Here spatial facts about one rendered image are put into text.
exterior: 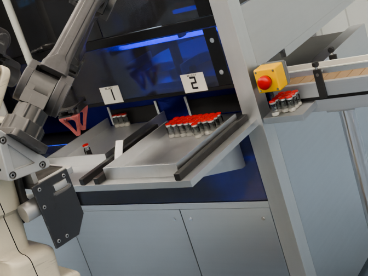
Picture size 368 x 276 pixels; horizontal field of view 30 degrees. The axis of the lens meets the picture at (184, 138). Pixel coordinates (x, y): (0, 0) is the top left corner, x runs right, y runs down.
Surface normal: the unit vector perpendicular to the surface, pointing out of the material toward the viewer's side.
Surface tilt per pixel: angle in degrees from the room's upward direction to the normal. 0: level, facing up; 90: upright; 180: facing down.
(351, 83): 90
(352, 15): 90
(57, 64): 56
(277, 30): 90
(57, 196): 90
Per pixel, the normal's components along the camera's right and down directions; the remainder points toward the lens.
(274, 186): -0.51, 0.41
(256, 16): 0.81, -0.07
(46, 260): 0.68, 0.02
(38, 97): 0.26, -0.22
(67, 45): 0.36, -0.47
